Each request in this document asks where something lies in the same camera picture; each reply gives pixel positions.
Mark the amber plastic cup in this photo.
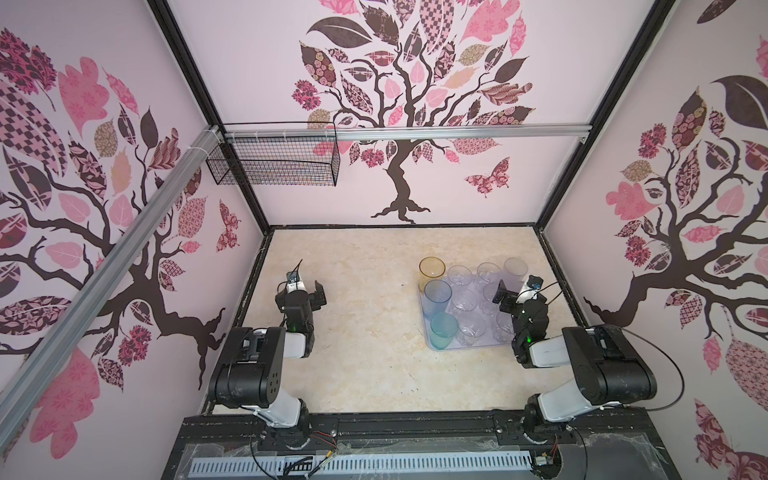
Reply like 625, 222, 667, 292
418, 256, 446, 292

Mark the frosted dimpled clear cup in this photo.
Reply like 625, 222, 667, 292
503, 257, 529, 288

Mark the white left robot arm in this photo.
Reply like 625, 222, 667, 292
208, 266, 327, 434

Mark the black wire mesh basket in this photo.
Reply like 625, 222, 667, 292
206, 120, 341, 187

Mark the clear faceted glass tumbler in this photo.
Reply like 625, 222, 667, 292
476, 262, 501, 284

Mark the black corner frame post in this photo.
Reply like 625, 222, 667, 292
535, 0, 678, 232

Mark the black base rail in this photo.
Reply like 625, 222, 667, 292
177, 409, 656, 451

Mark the aluminium rail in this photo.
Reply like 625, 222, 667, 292
1, 125, 221, 448
225, 124, 592, 141

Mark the lilac plastic tray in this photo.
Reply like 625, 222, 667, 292
419, 275, 520, 351

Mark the clear glass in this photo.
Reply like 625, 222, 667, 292
446, 265, 474, 287
457, 311, 487, 347
451, 288, 479, 313

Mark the clear cup back row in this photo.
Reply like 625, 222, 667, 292
492, 312, 514, 344

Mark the blue ribbed plastic cup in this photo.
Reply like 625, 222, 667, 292
422, 279, 453, 320

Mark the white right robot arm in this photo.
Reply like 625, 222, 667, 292
492, 276, 657, 428

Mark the aluminium rail left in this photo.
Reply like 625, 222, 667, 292
1, 125, 221, 448

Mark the teal dimpled plastic cup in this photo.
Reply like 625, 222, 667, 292
426, 312, 459, 350

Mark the black left corner post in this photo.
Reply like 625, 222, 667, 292
147, 0, 271, 235

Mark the white perforated cable duct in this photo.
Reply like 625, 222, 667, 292
186, 451, 532, 479

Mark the aluminium rail back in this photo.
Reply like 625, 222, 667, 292
225, 124, 592, 141

